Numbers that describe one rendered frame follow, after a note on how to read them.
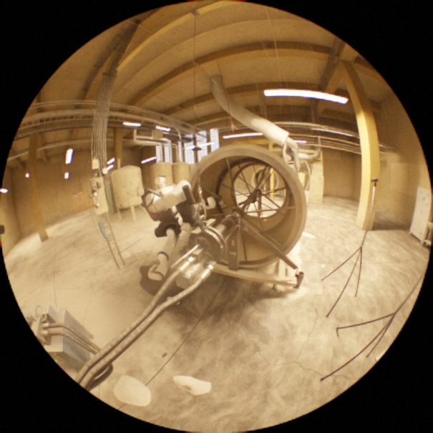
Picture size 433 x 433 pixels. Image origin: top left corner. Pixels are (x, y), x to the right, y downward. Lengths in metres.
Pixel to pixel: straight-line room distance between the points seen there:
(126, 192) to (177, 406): 5.49
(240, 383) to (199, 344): 0.56
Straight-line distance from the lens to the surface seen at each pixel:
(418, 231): 7.48
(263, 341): 1.51
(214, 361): 1.44
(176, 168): 7.76
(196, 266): 0.85
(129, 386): 1.63
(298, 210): 1.58
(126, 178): 5.35
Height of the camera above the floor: 1.41
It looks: 18 degrees down
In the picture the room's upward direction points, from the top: 4 degrees counter-clockwise
